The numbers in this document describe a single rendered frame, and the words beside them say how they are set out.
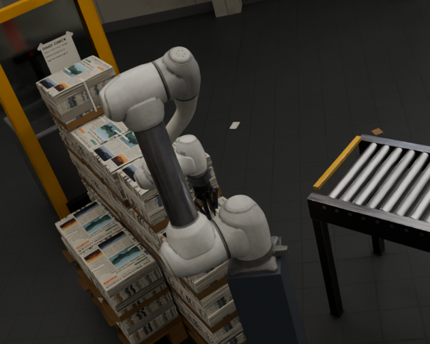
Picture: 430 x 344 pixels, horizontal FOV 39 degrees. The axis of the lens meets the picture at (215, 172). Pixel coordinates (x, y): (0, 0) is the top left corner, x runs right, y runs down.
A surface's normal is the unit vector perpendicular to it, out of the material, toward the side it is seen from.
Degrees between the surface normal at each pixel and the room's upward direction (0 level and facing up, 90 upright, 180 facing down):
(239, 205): 6
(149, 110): 89
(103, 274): 1
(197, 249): 78
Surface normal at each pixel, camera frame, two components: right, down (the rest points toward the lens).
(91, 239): -0.24, -0.80
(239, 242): 0.28, 0.40
